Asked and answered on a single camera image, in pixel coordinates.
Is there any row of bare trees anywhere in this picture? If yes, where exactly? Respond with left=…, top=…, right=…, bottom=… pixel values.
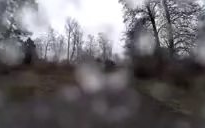
left=34, top=16, right=115, bottom=64

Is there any dark wet path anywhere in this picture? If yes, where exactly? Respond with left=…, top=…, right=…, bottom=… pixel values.
left=0, top=71, right=205, bottom=128

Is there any line of dark bushes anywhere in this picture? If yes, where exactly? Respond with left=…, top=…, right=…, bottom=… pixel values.
left=0, top=49, right=205, bottom=84

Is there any group of tall trees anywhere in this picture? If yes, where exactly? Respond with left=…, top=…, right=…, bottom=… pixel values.
left=119, top=0, right=205, bottom=63

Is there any brownish grass ground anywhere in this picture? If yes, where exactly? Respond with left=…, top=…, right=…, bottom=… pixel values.
left=0, top=62, right=205, bottom=118

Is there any small dark conifer tree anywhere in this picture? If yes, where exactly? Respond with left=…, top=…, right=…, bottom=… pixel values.
left=22, top=37, right=38, bottom=65

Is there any large dark leafy tree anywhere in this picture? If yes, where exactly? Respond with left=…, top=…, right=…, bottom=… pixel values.
left=0, top=0, right=39, bottom=64

